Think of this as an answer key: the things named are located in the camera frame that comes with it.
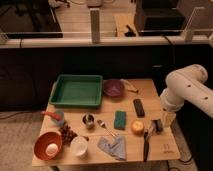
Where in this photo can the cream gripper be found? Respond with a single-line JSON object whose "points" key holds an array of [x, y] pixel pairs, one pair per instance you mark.
{"points": [[168, 118]]}

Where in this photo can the black eraser block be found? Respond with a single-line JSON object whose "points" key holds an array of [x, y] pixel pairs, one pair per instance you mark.
{"points": [[139, 108]]}

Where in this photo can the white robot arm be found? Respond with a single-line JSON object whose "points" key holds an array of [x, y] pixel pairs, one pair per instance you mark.
{"points": [[186, 84]]}

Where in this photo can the small dark toy block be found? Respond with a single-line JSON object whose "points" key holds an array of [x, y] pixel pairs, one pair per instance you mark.
{"points": [[158, 125]]}

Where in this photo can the green sponge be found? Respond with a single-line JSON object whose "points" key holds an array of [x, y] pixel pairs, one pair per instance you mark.
{"points": [[120, 120]]}

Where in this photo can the beige banana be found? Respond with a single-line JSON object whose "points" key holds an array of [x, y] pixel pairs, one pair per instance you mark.
{"points": [[129, 86]]}

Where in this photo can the blue cloth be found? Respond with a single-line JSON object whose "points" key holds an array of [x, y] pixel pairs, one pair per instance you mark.
{"points": [[117, 149]]}

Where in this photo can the metal fork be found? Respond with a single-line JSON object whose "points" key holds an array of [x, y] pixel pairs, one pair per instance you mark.
{"points": [[103, 125]]}

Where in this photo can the purple bowl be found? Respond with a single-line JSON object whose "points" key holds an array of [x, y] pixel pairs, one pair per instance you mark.
{"points": [[113, 87]]}

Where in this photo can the small metal cup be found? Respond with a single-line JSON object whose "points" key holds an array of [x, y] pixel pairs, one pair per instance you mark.
{"points": [[88, 120]]}

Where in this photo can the black tool on back table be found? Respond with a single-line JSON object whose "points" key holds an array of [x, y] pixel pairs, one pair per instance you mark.
{"points": [[130, 32]]}

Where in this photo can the white cup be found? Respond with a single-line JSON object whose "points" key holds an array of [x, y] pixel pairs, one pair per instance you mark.
{"points": [[79, 147]]}

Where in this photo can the green plastic tray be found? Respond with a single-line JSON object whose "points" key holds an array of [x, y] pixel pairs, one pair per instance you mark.
{"points": [[81, 91]]}

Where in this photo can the black box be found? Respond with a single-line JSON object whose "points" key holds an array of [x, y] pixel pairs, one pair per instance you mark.
{"points": [[158, 15]]}

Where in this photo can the bunch of dark grapes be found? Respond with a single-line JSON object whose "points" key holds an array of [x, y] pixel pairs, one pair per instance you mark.
{"points": [[67, 134]]}

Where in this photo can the blue cup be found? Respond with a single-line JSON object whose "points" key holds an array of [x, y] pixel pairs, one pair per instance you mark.
{"points": [[59, 121]]}

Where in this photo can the orange carrot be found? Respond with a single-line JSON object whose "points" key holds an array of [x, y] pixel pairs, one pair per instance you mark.
{"points": [[52, 115]]}

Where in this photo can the white egg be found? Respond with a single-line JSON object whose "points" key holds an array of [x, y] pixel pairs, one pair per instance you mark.
{"points": [[51, 149]]}

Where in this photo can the orange bowl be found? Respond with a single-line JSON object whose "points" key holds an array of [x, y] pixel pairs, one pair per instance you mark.
{"points": [[43, 141]]}

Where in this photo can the black handled knife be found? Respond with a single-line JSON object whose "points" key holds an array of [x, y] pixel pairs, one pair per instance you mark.
{"points": [[147, 135]]}

